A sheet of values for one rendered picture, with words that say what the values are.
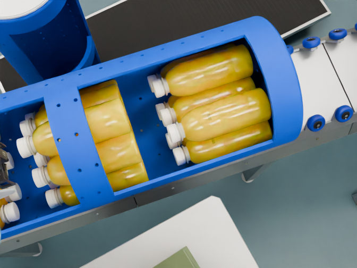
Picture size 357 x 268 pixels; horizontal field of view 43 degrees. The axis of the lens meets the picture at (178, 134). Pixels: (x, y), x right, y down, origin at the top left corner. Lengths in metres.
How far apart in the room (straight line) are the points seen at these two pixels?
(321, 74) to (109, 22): 1.18
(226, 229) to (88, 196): 0.27
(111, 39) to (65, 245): 0.93
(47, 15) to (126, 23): 0.96
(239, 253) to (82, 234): 1.26
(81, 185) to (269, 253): 1.33
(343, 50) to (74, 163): 0.78
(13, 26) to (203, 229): 0.69
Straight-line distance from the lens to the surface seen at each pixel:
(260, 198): 2.07
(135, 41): 2.10
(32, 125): 0.97
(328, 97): 1.23
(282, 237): 2.08
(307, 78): 1.23
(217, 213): 0.88
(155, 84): 0.95
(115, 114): 0.86
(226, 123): 0.92
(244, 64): 0.97
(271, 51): 0.89
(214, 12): 2.17
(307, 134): 1.19
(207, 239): 0.87
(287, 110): 0.90
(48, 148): 0.89
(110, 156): 0.90
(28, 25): 1.23
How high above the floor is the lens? 2.02
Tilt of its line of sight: 75 degrees down
